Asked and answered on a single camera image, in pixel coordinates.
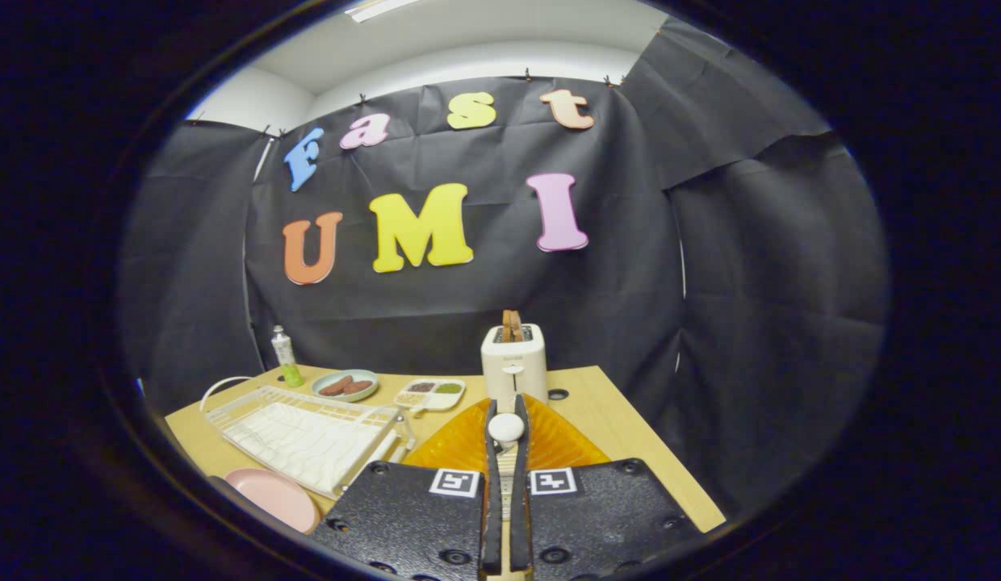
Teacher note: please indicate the ceiling light panel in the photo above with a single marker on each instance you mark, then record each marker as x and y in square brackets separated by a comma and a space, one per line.
[379, 8]

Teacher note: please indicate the brown toast slice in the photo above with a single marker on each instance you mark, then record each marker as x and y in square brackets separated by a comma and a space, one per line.
[512, 325]

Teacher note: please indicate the brown sausage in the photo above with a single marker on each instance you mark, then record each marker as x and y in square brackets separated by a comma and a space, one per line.
[358, 387]
[337, 386]

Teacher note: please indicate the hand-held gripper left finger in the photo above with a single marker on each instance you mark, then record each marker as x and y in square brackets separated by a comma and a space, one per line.
[412, 516]

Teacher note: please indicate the black table grommet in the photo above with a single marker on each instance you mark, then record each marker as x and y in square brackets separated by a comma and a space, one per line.
[558, 394]

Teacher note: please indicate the clear bottle with green liquid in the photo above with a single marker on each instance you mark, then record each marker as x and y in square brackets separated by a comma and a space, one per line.
[286, 359]

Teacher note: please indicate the pale green plate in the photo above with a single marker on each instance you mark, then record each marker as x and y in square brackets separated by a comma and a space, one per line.
[327, 378]

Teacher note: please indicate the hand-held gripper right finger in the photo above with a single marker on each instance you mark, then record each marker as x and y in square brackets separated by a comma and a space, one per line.
[605, 516]

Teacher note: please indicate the white divided snack tray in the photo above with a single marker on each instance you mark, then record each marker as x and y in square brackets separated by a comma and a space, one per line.
[432, 394]

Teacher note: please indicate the white toaster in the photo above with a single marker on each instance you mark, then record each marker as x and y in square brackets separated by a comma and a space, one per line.
[513, 363]

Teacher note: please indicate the pink plate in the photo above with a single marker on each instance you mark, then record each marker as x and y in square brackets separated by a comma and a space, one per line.
[274, 496]

